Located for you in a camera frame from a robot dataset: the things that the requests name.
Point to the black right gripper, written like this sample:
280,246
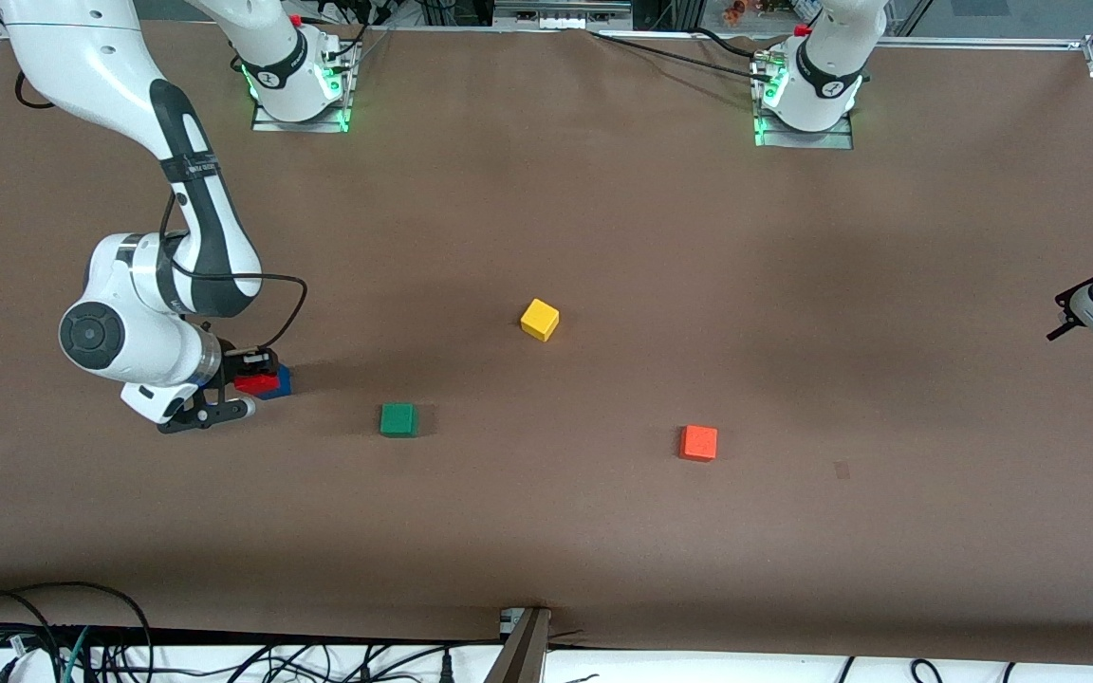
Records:
241,363

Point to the red wooden cube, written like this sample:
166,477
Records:
257,384

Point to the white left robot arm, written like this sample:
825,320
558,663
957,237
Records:
826,85

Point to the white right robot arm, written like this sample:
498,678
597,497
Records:
129,332

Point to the blue wooden cube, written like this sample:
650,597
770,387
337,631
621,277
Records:
285,381

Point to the green wooden cube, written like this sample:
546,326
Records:
398,419

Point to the yellow wooden cube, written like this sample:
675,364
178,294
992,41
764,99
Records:
539,319

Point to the brown table cover sheet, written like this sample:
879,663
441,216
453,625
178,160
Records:
546,531

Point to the small metal clamp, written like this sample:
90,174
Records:
509,621

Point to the orange wooden cube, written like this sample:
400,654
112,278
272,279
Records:
698,443

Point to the metal base plate of right arm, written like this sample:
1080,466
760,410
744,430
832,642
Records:
267,123

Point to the grey metal camera post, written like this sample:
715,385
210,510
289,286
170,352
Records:
520,655

